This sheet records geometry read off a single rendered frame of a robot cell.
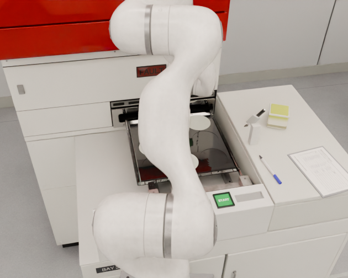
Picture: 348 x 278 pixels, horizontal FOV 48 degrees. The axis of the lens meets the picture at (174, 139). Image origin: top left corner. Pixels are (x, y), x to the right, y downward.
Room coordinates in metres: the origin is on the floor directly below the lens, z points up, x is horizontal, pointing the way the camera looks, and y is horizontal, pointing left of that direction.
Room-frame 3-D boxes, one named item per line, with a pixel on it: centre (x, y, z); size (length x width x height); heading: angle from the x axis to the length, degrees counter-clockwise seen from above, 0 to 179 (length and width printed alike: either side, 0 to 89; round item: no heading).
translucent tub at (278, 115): (1.20, -0.39, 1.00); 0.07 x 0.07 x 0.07; 77
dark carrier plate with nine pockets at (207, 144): (1.15, -0.02, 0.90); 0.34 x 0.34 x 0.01; 13
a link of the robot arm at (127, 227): (0.46, 0.06, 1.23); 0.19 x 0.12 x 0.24; 87
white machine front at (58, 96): (1.32, 0.22, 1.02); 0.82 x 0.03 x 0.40; 103
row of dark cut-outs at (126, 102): (1.35, 0.05, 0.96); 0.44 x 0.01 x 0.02; 103
